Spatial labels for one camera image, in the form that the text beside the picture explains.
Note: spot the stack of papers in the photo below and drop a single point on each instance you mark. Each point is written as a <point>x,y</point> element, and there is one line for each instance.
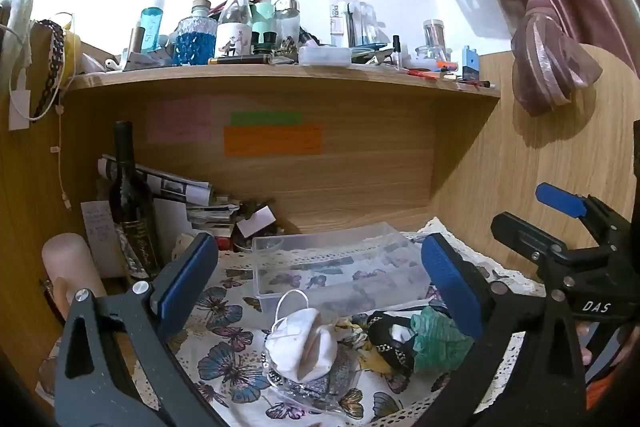
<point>195,202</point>

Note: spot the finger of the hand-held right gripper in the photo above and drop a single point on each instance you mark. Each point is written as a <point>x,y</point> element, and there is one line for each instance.
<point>530,239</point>
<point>560,202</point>

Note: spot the black pen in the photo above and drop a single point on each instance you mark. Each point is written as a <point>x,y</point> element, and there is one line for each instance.
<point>240,60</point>

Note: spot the orange sticky note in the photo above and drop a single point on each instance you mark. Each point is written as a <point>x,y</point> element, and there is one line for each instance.
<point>272,140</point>

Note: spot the tall blue liquid bottle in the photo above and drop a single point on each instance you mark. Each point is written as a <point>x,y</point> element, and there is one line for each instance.
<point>150,27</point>

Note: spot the clear plastic container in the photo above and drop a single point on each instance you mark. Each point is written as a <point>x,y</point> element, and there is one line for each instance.
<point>330,267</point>

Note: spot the white paper note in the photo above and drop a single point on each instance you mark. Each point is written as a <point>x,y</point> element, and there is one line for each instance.
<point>97,232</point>

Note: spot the butterfly printed tablecloth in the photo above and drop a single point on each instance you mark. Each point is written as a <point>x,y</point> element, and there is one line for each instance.
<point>225,357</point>

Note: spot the green sticky note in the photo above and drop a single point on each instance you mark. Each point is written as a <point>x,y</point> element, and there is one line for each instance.
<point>266,118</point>

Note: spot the person's right hand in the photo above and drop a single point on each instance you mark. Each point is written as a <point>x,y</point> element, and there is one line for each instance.
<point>584,352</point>

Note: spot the pink sticky note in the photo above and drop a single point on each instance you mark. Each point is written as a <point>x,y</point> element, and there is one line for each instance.
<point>180,121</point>

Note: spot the pink cylinder candle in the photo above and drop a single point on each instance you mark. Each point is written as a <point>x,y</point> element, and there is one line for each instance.
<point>70,262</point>

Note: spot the wooden shelf unit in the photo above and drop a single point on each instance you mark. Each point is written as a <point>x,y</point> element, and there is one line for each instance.
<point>375,167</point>

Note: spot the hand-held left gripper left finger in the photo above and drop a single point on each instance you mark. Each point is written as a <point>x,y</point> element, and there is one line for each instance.
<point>186,277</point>

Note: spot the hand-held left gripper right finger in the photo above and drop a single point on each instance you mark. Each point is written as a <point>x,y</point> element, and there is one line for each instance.
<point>450,287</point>

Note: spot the dark wine bottle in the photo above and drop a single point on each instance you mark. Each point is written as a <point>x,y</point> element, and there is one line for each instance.
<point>131,207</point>

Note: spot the round glass bottle blue liquid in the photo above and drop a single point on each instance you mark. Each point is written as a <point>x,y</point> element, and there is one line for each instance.
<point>195,42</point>

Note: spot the black patterned headband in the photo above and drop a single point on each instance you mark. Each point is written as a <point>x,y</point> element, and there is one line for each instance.
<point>387,344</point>

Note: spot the glass jar silver lid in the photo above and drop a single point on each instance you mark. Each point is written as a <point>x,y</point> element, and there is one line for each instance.
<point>434,39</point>

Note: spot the white face mask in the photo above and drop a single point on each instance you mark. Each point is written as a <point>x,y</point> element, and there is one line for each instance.
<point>300,342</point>

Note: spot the flat clear plastic box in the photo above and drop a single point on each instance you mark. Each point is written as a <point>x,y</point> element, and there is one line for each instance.
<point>325,56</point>

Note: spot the mint green pump bottle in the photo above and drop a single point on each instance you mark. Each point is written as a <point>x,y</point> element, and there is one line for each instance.
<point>262,19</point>

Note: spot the clear glass jar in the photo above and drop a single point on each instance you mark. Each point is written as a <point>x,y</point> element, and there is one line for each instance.
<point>287,19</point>

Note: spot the white charger adapter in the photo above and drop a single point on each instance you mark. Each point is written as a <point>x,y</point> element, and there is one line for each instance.
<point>20,109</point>

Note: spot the clear labelled glass bottle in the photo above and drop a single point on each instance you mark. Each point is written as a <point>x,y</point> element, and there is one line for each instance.
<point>235,27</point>

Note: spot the white tool blister pack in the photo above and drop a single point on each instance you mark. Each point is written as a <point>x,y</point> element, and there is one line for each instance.
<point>350,17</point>

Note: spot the green crinkled cloth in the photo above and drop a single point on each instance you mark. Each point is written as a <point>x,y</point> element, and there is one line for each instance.
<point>440,342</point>

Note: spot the white mesh cloth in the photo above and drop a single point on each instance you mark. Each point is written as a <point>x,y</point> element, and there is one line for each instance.
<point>17,14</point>

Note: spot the pink curtain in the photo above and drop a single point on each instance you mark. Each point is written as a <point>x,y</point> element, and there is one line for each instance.
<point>545,7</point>

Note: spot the black lace ribbon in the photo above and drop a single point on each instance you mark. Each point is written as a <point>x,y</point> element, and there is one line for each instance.
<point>54,57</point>

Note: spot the small nail polish bottle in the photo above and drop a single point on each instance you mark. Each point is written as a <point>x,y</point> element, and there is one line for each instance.
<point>397,54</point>

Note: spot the clear plastic bag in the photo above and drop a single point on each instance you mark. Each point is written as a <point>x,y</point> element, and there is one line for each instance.
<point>320,389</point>

